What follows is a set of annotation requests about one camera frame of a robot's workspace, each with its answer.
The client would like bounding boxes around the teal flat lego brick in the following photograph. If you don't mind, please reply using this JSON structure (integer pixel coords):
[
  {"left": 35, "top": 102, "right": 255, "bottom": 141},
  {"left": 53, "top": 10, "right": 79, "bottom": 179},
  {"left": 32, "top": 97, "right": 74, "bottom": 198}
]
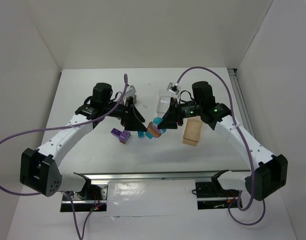
[{"left": 138, "top": 131, "right": 145, "bottom": 138}]

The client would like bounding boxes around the aluminium mounting rail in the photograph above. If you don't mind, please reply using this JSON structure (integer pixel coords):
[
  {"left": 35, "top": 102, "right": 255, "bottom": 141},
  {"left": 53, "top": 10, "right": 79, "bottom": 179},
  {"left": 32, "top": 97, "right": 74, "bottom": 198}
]
[{"left": 75, "top": 169, "right": 253, "bottom": 183}]

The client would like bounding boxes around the orange lego brick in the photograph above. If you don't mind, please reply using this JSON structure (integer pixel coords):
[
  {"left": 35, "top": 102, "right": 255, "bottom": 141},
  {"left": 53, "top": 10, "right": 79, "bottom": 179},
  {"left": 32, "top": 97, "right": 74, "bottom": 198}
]
[{"left": 147, "top": 121, "right": 164, "bottom": 138}]

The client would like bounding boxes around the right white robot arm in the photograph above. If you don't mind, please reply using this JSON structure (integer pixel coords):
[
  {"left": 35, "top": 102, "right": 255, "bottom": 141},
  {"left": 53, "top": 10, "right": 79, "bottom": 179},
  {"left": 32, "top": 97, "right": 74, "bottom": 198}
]
[{"left": 158, "top": 81, "right": 288, "bottom": 201}]

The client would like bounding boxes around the amber plastic container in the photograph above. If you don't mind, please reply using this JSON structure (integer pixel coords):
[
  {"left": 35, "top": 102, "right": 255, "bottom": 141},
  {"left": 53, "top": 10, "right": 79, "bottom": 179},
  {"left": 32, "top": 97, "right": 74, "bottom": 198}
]
[{"left": 182, "top": 118, "right": 203, "bottom": 147}]

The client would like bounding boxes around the smoky grey plastic container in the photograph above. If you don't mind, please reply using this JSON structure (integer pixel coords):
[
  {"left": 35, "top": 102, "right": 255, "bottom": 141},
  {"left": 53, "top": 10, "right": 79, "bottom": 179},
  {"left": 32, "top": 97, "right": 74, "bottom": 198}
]
[{"left": 126, "top": 94, "right": 137, "bottom": 105}]

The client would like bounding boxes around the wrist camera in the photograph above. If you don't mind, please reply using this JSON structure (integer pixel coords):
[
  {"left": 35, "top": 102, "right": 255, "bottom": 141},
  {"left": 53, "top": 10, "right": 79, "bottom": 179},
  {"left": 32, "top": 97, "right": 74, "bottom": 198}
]
[
  {"left": 167, "top": 82, "right": 181, "bottom": 95},
  {"left": 125, "top": 85, "right": 136, "bottom": 97}
]

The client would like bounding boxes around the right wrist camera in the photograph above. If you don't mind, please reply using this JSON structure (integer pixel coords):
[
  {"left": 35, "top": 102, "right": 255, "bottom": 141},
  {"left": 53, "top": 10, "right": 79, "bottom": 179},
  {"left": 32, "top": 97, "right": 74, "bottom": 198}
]
[{"left": 167, "top": 82, "right": 181, "bottom": 95}]

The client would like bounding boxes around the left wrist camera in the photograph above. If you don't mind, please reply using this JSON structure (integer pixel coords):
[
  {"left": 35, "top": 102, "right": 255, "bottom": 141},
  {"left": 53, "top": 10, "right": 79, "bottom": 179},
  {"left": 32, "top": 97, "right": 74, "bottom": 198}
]
[{"left": 125, "top": 85, "right": 136, "bottom": 97}]

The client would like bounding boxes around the purple flat lego brick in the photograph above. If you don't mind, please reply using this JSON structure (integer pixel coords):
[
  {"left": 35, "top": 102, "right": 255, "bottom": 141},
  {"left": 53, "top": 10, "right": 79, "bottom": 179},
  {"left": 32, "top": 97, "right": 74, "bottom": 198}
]
[{"left": 111, "top": 128, "right": 122, "bottom": 138}]

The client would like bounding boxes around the purple rounded lego brick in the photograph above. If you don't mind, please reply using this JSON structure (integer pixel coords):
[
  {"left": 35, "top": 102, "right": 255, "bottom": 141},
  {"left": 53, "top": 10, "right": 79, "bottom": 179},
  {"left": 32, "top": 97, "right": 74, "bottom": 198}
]
[{"left": 119, "top": 130, "right": 131, "bottom": 144}]

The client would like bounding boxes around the small teal lego brick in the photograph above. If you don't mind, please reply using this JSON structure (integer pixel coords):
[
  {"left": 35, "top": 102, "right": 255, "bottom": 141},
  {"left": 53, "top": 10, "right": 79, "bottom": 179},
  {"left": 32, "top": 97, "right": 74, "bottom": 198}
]
[{"left": 145, "top": 131, "right": 154, "bottom": 139}]

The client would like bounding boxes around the side aluminium rail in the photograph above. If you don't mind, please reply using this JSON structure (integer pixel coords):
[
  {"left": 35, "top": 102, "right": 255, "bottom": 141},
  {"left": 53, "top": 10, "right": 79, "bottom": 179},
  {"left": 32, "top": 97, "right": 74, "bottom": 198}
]
[{"left": 227, "top": 68, "right": 255, "bottom": 137}]

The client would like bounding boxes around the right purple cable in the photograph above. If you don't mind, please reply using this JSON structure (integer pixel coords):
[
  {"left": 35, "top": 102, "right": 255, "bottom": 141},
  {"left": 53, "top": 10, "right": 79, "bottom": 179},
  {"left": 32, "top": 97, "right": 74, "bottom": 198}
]
[{"left": 176, "top": 66, "right": 267, "bottom": 226}]

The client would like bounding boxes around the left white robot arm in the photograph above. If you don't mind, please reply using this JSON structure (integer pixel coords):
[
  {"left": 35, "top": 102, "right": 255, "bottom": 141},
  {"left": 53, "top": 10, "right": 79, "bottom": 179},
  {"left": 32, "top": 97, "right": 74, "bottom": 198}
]
[{"left": 20, "top": 82, "right": 146, "bottom": 199}]

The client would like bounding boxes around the clear plastic container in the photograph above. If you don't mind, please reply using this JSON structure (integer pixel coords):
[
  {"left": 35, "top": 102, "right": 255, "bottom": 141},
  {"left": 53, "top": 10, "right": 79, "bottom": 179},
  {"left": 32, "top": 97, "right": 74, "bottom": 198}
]
[{"left": 156, "top": 89, "right": 177, "bottom": 118}]

